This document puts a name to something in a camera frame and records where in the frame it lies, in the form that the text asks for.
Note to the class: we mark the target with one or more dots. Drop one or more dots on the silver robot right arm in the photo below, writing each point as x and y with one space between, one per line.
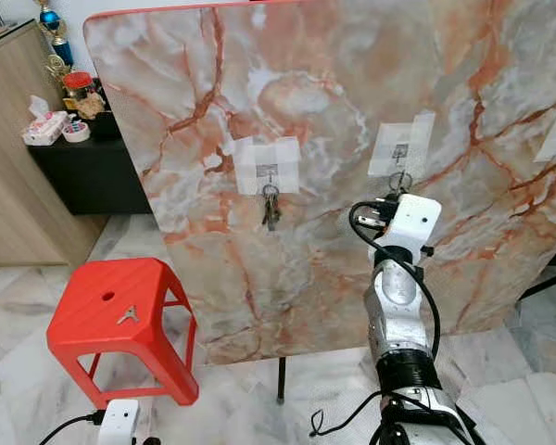
398 306

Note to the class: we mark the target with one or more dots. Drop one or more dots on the red lid jar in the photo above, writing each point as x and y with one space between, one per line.
78 80

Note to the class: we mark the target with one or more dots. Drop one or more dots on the marble pattern table board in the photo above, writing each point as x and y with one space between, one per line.
315 93

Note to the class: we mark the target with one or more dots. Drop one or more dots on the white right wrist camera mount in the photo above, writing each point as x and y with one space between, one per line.
412 222

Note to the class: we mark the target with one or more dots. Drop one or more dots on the red plastic stool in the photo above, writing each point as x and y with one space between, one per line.
102 324

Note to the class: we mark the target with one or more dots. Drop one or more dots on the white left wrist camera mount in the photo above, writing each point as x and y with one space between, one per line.
119 425

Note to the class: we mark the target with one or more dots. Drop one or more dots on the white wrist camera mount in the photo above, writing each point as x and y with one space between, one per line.
119 425
412 222

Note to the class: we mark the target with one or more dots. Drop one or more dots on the brown fuzzy toy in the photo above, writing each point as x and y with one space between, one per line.
90 105

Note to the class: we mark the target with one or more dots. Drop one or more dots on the low black cabinet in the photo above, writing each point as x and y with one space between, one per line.
93 181

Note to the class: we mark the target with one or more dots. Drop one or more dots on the blue and gold trophy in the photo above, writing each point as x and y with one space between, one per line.
61 48

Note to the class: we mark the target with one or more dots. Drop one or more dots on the light wooden cabinet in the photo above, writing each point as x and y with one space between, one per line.
18 185

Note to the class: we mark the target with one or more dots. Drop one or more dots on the thin black table leg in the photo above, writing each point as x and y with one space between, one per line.
281 380

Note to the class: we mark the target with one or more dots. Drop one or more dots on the pink tissue pack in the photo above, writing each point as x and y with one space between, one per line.
44 130

